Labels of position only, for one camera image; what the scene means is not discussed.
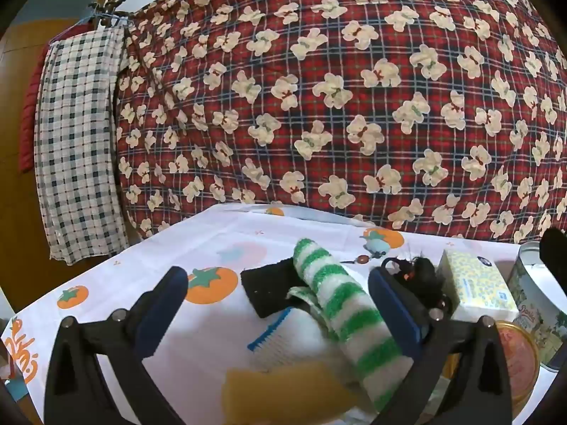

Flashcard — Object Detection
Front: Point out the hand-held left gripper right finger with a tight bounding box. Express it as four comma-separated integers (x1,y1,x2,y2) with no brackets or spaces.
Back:
367,267,515,425

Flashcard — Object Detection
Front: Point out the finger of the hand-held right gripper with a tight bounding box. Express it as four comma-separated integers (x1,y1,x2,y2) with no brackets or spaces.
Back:
539,228,567,294

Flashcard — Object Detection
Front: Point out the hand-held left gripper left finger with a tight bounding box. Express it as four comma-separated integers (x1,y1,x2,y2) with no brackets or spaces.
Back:
44,267,189,425

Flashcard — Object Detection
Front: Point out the black hair scrunchie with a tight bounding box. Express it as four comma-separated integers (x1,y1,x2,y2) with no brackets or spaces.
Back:
381,254,453,315

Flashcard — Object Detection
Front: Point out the green white striped towel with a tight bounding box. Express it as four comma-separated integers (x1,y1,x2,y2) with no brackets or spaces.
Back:
286,238,415,412

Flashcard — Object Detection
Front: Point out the round metal tin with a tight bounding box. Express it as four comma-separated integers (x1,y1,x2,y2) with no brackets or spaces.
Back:
505,241,567,370

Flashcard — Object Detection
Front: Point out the blue plush keychain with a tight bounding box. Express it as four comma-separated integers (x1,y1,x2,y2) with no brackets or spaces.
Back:
341,229,393,267

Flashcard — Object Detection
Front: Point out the black fuzzy cloth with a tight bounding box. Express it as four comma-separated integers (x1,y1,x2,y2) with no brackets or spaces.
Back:
240,260,311,318

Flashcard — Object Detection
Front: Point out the white sock with blue cuff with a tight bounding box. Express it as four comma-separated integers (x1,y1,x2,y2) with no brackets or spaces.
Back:
247,305,342,373

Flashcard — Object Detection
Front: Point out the yellow sock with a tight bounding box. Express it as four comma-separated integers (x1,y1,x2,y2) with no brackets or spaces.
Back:
221,361,359,425

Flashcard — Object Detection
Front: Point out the white persimmon-print tablecloth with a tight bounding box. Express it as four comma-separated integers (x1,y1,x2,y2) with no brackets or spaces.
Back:
0,204,567,425

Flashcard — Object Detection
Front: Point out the yellow patterned tissue pack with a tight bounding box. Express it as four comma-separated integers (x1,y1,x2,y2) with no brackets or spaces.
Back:
438,249,520,325

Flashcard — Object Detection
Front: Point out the orange plastic lid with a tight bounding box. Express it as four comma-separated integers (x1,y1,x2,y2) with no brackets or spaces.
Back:
443,321,541,408

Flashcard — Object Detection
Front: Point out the wooden door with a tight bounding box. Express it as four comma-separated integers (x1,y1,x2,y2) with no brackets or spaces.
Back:
0,0,117,315

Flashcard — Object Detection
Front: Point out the checked shirt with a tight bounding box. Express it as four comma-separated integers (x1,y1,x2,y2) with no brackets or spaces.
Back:
34,27,131,266

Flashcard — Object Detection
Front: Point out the red plaid bear-print blanket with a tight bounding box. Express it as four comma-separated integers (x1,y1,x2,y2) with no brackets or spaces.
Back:
113,0,567,246

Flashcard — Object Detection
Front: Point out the red garment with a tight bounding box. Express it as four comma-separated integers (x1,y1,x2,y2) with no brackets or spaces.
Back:
18,24,96,173

